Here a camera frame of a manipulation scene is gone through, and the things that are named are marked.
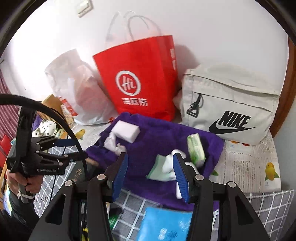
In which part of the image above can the grey Nike bag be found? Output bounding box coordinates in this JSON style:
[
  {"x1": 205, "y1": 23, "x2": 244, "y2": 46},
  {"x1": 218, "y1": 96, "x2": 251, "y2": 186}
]
[{"x1": 174, "y1": 64, "x2": 280, "y2": 145}]

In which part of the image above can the white glove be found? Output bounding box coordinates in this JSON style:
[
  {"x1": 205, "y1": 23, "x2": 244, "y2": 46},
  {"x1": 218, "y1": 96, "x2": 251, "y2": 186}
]
[{"x1": 166, "y1": 149, "x2": 199, "y2": 203}]

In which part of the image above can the grey checked cloth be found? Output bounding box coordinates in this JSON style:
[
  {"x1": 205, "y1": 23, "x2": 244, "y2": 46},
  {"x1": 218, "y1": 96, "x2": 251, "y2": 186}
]
[{"x1": 33, "y1": 146, "x2": 295, "y2": 241}]

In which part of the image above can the brown wooden door frame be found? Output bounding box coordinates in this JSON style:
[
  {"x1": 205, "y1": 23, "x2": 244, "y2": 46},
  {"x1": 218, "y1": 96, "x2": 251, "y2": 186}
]
[{"x1": 270, "y1": 37, "x2": 296, "y2": 138}]

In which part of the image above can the white spotted plush toy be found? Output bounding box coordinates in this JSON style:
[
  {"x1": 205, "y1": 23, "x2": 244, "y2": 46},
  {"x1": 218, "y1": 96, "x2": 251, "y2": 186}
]
[{"x1": 32, "y1": 120, "x2": 57, "y2": 137}]

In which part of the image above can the white plastic Miniso bag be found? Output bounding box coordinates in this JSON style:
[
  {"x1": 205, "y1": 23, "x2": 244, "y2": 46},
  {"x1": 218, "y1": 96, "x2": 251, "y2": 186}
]
[{"x1": 45, "y1": 49, "x2": 118, "y2": 126}]

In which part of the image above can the mint green cloth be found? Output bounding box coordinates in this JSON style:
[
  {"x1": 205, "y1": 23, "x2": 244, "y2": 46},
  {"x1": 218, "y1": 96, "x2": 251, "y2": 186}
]
[{"x1": 146, "y1": 155, "x2": 176, "y2": 182}]

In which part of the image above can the white sponge block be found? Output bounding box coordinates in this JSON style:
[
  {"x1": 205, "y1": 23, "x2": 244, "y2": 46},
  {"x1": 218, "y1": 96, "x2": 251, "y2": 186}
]
[{"x1": 111, "y1": 120, "x2": 140, "y2": 144}]

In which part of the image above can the black cable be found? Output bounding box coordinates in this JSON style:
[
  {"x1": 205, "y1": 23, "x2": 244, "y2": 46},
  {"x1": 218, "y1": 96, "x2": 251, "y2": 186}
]
[{"x1": 0, "y1": 93, "x2": 88, "y2": 181}]

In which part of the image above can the purple fluffy towel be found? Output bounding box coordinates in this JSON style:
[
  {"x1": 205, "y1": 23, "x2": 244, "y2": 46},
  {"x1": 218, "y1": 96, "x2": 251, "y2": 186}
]
[{"x1": 86, "y1": 113, "x2": 224, "y2": 211}]

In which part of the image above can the red paper shopping bag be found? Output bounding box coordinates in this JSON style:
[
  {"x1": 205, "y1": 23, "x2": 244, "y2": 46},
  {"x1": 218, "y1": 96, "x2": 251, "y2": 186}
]
[{"x1": 93, "y1": 32, "x2": 179, "y2": 121}]

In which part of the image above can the blue tissue box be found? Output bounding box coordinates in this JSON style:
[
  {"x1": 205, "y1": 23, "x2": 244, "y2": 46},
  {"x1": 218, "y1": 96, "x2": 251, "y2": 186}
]
[{"x1": 137, "y1": 207, "x2": 192, "y2": 241}]

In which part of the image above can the person's left hand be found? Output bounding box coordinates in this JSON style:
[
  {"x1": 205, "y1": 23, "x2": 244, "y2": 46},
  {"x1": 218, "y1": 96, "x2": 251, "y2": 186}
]
[{"x1": 6, "y1": 170, "x2": 43, "y2": 195}]

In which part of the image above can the white wall switch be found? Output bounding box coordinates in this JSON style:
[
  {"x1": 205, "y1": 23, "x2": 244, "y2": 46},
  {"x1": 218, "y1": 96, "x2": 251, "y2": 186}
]
[{"x1": 75, "y1": 0, "x2": 93, "y2": 18}]

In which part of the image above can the green tissue pack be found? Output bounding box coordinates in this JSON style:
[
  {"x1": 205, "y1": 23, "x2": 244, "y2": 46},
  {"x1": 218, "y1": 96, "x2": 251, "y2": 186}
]
[{"x1": 187, "y1": 133, "x2": 206, "y2": 168}]

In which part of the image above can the dark green book box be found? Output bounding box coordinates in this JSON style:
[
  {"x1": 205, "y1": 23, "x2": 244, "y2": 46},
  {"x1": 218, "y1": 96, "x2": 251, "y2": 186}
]
[{"x1": 67, "y1": 162, "x2": 97, "y2": 184}]

